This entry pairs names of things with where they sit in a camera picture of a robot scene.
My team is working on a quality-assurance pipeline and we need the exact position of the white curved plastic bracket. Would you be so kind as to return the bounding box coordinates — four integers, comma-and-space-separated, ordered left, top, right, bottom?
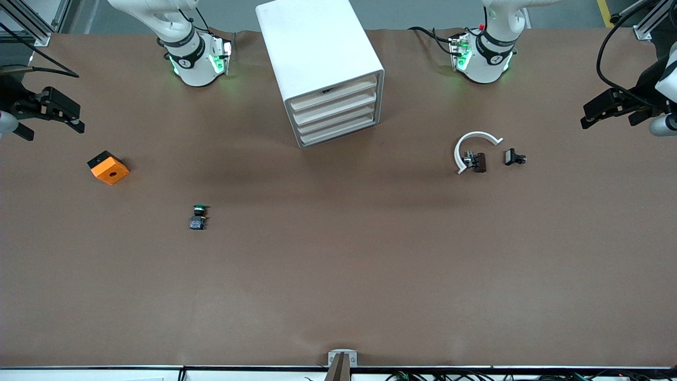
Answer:
454, 131, 504, 175

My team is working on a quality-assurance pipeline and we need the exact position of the black cable bundle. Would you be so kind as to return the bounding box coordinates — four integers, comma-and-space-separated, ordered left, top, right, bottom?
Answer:
385, 370, 677, 381

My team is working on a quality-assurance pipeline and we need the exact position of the aluminium frame profile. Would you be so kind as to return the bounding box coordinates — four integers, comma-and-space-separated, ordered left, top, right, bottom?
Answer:
611, 0, 677, 41
0, 0, 72, 46

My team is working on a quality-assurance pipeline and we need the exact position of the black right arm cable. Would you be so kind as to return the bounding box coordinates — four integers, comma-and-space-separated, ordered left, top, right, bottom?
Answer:
0, 22, 81, 79

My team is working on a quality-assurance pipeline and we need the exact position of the green push button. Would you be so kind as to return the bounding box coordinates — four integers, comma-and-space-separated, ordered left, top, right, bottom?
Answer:
189, 204, 210, 231

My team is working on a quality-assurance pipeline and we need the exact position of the brown table cover sheet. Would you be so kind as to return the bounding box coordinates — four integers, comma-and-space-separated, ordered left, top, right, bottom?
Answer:
0, 26, 677, 369

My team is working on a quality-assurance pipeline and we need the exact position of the small brown black component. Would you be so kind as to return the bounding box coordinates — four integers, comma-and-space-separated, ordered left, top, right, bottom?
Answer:
463, 151, 487, 174

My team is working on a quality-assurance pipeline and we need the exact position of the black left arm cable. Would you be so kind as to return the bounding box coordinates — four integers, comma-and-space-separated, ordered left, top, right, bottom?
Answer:
596, 0, 677, 106

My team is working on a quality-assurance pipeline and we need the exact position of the black base cable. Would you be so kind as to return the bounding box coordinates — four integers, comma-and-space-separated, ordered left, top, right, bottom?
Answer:
407, 25, 462, 57
177, 4, 212, 35

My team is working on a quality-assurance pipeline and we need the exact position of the grey metal bracket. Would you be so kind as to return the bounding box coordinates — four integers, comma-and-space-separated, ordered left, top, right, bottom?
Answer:
324, 349, 358, 381

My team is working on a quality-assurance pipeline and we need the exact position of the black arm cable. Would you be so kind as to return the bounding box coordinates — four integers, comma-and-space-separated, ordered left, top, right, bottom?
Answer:
596, 0, 677, 106
0, 22, 81, 79

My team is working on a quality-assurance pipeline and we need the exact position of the white table edge rail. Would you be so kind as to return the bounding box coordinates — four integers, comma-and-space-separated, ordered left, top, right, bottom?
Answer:
0, 365, 677, 381

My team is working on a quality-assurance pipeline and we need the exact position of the orange block with hole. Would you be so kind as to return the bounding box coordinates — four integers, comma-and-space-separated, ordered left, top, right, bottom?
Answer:
87, 150, 131, 186

